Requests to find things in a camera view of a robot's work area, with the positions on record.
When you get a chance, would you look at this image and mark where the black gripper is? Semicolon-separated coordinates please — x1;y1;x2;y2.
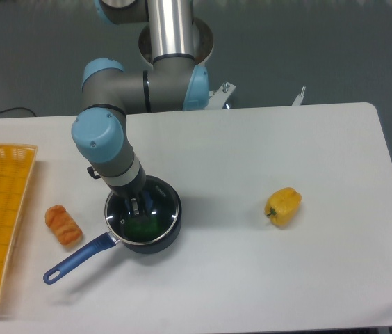
103;164;154;217

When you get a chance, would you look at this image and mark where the glass pot lid blue knob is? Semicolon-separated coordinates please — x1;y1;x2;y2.
104;175;181;248

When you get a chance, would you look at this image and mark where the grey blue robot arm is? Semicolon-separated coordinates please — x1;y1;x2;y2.
72;1;209;214

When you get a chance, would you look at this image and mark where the green bell pepper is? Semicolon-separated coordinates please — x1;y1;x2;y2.
123;216;159;241

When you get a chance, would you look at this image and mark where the dark blue saucepan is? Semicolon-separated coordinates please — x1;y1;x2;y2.
43;175;182;285

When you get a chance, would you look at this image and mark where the orange bread loaf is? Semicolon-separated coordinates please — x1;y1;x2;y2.
44;205;83;248

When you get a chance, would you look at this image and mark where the yellow bell pepper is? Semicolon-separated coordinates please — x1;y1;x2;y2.
264;187;302;227

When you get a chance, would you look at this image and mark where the black cable on floor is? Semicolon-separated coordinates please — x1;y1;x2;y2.
0;106;38;117

